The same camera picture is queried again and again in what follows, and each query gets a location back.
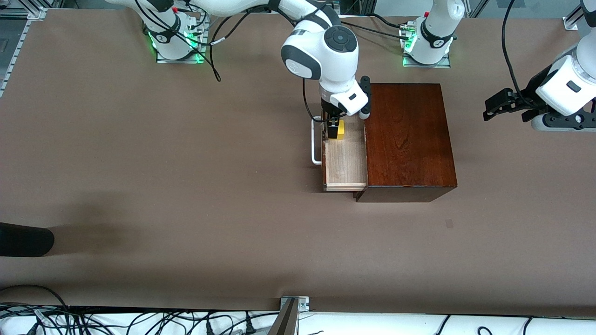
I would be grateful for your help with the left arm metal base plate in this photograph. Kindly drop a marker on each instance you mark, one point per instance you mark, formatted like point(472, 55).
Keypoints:
point(428, 65)

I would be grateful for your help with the brown table cover sheet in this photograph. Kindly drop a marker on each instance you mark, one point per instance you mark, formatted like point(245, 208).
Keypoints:
point(209, 209)

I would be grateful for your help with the aluminium frame corner bracket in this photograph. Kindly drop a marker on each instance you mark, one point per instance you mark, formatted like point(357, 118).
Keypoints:
point(572, 22)

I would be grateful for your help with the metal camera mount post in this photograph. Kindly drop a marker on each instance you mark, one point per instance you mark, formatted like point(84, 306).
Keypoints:
point(286, 321)

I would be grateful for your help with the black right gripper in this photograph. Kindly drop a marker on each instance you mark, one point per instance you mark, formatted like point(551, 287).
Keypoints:
point(331, 116)

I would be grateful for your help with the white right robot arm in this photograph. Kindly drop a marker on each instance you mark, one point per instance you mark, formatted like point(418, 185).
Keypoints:
point(321, 51)

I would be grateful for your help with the dark brown wooden cabinet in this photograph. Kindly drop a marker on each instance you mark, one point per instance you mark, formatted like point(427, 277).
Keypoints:
point(409, 139)

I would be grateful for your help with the yellow block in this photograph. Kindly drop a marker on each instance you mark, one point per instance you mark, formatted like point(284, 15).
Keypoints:
point(341, 132)

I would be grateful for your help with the black cylinder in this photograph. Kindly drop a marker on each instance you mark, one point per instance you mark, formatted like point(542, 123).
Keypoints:
point(23, 239)

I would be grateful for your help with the white board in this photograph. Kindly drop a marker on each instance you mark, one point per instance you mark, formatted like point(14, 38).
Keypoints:
point(372, 325)

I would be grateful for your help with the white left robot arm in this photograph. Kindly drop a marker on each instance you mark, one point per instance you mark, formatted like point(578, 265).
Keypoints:
point(437, 28)

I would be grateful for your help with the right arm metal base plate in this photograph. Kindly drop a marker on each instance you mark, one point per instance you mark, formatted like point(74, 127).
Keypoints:
point(177, 61)

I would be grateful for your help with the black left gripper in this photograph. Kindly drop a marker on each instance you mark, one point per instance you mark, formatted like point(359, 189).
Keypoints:
point(531, 96)

